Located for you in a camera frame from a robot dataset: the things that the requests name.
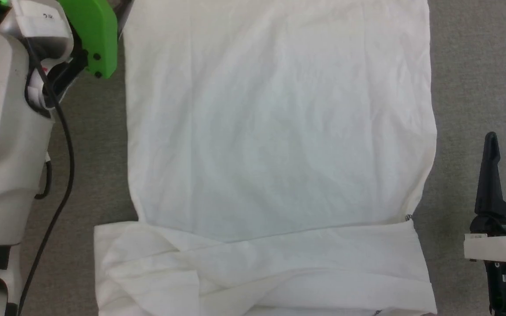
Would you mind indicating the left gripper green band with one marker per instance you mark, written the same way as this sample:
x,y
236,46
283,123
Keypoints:
x,y
95,35

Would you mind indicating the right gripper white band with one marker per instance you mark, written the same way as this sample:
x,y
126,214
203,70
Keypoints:
x,y
499,248

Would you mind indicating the white long-sleeve garment grey stitching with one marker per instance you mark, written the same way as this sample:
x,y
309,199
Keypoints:
x,y
279,153

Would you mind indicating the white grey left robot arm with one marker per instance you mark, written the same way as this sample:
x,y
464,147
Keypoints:
x,y
2,145

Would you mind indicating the grey fabric sofa surface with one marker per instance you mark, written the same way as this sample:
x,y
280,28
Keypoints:
x,y
477,66

